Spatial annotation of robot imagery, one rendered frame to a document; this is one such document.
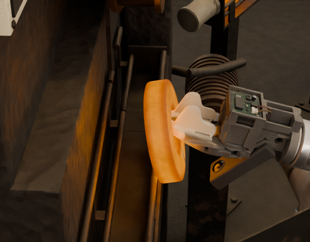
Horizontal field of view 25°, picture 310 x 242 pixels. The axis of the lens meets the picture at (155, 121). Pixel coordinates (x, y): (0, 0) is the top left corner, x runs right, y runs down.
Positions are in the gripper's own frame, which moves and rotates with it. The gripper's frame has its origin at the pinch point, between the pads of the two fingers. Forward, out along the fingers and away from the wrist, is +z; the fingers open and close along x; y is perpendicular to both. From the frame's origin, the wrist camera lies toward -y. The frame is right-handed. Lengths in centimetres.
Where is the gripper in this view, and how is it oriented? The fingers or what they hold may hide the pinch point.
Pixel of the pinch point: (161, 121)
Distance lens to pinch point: 105.7
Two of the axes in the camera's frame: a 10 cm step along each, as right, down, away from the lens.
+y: 2.6, -7.7, -5.8
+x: -0.5, 5.9, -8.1
